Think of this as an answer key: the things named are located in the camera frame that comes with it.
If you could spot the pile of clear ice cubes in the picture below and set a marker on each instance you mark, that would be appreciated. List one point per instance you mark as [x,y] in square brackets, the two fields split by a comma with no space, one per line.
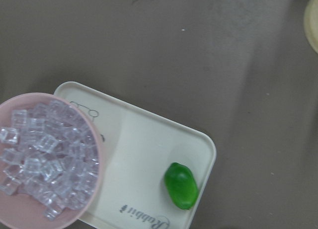
[51,155]

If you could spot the pink bowl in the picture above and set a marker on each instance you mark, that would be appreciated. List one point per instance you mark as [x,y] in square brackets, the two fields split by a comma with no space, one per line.
[20,211]

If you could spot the cream plastic tray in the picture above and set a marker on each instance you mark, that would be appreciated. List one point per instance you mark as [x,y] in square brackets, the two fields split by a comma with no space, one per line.
[139,146]

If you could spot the green lime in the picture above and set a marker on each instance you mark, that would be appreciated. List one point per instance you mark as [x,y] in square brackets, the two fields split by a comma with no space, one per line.
[181,186]

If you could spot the wooden mug tree stand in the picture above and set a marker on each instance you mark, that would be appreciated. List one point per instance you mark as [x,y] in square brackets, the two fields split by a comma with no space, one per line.
[311,24]

